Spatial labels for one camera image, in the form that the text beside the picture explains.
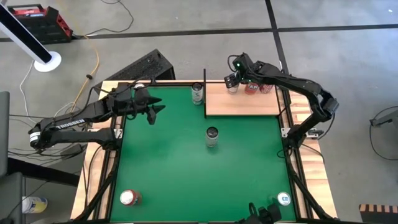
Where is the red black tool box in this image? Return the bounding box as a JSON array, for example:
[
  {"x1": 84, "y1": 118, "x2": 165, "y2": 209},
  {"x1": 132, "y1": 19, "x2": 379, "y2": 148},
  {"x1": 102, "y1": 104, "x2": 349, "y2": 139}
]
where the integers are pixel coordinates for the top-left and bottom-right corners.
[{"x1": 6, "y1": 3, "x2": 74, "y2": 45}]

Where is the red Fanta can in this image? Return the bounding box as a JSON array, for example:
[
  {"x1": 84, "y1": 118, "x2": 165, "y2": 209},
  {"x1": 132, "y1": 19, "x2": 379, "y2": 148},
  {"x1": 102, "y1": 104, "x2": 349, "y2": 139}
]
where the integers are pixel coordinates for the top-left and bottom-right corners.
[
  {"x1": 119, "y1": 189, "x2": 142, "y2": 207},
  {"x1": 244, "y1": 81, "x2": 261, "y2": 96}
]

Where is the white cable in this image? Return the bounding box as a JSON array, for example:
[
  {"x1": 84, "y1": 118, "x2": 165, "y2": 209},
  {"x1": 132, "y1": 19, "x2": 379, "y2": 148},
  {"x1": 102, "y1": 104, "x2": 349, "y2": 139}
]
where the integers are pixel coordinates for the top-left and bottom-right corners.
[{"x1": 19, "y1": 60, "x2": 75, "y2": 125}]

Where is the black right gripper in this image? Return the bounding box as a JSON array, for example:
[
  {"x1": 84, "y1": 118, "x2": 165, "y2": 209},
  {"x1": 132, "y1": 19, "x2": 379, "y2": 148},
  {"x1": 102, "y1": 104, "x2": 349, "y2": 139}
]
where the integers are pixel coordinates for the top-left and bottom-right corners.
[{"x1": 223, "y1": 52, "x2": 266, "y2": 90}]

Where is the black white floor-standing pole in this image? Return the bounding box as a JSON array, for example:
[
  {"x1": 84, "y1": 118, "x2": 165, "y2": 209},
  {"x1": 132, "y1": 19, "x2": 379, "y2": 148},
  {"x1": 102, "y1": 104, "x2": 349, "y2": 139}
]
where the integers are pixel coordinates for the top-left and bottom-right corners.
[{"x1": 0, "y1": 2, "x2": 62, "y2": 73}]

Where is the yellow cable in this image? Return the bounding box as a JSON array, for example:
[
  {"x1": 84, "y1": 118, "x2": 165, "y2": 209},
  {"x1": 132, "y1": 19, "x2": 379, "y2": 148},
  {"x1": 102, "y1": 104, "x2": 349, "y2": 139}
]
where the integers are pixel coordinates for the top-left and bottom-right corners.
[{"x1": 57, "y1": 0, "x2": 100, "y2": 121}]

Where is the wooden shelf board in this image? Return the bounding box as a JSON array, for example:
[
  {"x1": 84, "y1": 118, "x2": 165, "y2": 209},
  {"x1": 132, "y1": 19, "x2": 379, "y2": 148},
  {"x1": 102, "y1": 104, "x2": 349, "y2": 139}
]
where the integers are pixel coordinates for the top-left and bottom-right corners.
[{"x1": 205, "y1": 82, "x2": 280, "y2": 116}]

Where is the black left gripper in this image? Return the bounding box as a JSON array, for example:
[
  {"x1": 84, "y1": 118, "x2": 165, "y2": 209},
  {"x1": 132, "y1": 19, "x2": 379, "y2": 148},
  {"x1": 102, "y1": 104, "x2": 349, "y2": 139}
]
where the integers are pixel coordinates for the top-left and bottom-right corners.
[{"x1": 115, "y1": 82, "x2": 167, "y2": 126}]

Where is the white yellow canister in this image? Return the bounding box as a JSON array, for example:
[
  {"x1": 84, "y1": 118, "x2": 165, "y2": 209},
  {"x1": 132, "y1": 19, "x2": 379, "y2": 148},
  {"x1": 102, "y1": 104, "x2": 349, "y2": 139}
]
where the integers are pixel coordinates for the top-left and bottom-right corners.
[{"x1": 21, "y1": 195, "x2": 49, "y2": 215}]

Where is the orange black striped object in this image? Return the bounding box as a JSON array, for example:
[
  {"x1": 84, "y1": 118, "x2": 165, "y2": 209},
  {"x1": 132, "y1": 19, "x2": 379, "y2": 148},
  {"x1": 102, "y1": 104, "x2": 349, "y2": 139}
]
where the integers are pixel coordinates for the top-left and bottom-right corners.
[{"x1": 359, "y1": 203, "x2": 398, "y2": 224}]

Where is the black floor cable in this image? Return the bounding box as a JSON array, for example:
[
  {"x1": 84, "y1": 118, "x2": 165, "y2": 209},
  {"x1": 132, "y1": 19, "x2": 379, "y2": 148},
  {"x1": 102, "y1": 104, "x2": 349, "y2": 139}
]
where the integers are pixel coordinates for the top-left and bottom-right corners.
[{"x1": 72, "y1": 0, "x2": 134, "y2": 40}]

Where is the grey furniture panel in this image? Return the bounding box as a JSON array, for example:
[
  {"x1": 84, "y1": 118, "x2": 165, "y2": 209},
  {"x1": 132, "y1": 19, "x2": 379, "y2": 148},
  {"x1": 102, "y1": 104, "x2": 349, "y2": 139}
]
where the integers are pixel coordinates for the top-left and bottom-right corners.
[{"x1": 0, "y1": 91, "x2": 10, "y2": 179}]

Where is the dark grey cabinet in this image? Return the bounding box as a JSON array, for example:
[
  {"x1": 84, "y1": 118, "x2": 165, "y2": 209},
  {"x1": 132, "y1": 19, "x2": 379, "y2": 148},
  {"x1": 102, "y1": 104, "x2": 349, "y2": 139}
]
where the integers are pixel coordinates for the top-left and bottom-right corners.
[{"x1": 0, "y1": 172, "x2": 25, "y2": 224}]

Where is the white Celsius can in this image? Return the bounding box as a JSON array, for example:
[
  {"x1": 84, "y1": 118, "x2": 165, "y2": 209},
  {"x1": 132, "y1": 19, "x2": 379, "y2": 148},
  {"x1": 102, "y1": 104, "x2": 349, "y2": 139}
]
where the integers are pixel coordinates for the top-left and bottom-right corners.
[
  {"x1": 205, "y1": 126, "x2": 220, "y2": 148},
  {"x1": 191, "y1": 82, "x2": 205, "y2": 106}
]

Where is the green table mat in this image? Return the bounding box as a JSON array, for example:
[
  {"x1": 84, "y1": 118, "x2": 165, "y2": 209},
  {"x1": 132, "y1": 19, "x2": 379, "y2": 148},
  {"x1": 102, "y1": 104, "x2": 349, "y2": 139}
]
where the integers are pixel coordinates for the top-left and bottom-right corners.
[{"x1": 109, "y1": 85, "x2": 298, "y2": 222}]

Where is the grey metal stand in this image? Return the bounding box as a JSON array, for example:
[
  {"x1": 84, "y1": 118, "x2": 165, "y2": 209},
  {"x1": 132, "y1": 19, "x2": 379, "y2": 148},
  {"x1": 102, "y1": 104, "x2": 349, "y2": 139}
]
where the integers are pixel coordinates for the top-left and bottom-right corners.
[{"x1": 369, "y1": 108, "x2": 398, "y2": 128}]

